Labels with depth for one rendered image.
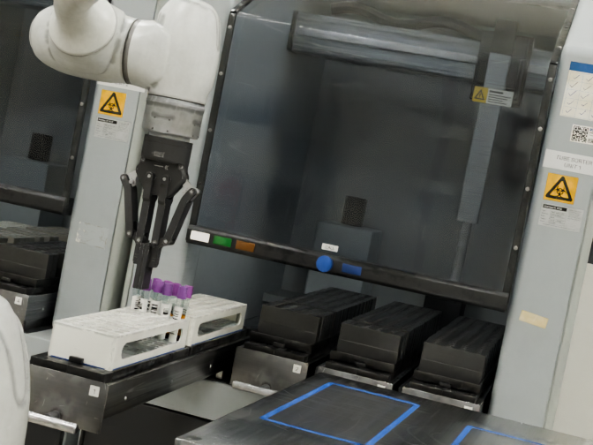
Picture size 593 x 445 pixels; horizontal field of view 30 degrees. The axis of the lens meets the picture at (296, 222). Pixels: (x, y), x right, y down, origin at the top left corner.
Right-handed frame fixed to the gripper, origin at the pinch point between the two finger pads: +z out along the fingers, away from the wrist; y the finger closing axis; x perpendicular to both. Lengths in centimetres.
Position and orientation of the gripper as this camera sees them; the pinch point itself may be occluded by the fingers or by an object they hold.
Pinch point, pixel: (145, 266)
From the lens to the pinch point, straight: 173.1
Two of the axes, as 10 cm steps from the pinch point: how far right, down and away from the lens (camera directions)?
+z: -1.9, 9.8, 0.5
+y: 9.5, 2.0, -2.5
